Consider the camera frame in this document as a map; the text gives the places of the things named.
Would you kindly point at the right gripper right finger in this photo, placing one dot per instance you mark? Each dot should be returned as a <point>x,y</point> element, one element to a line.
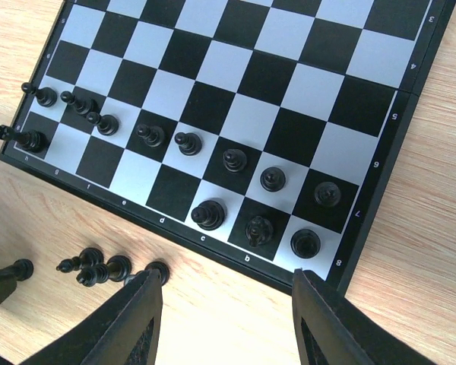
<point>329,329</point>

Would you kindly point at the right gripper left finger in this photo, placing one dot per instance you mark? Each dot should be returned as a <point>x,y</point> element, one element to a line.
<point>124,330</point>

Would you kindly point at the black pawn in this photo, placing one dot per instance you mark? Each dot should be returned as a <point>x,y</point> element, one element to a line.
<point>327,194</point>
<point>188,143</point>
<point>234,160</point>
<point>106,125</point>
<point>32,140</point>
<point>273,179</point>
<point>82,106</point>
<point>152,135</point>
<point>21,270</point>

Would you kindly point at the black rook piece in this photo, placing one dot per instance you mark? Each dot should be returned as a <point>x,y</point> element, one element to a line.
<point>305,243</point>

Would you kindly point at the black knight piece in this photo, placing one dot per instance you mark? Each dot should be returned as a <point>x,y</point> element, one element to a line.
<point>259,231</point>

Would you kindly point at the black bishop piece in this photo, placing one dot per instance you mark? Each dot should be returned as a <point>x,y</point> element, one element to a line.
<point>208,215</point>

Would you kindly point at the black and silver chessboard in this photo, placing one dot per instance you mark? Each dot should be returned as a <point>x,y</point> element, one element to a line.
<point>324,90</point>

